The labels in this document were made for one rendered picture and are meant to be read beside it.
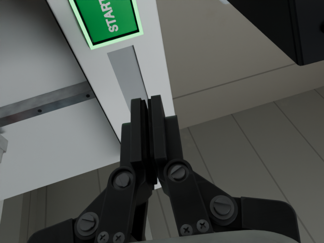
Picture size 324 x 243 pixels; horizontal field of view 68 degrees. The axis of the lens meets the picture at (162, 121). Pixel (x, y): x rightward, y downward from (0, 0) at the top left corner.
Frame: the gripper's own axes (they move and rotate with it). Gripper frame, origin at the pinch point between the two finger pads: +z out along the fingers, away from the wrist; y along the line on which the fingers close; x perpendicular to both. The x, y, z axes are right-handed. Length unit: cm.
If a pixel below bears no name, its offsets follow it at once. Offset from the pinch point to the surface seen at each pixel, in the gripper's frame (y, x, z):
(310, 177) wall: 85, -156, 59
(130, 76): -3.4, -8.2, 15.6
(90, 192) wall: -71, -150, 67
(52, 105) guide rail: -20.0, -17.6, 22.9
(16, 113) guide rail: -26.0, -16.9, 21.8
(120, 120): -6.6, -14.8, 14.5
